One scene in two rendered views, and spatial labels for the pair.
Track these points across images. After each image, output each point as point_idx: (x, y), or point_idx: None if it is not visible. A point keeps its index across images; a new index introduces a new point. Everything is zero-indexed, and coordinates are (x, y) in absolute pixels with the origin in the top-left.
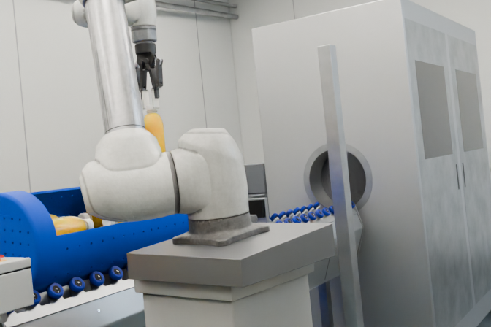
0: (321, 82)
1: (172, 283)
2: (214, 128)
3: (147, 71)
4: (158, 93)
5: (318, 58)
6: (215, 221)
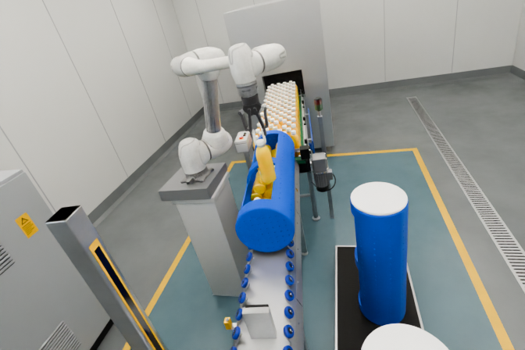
0: (107, 249)
1: None
2: (182, 140)
3: (256, 116)
4: (250, 134)
5: (89, 219)
6: None
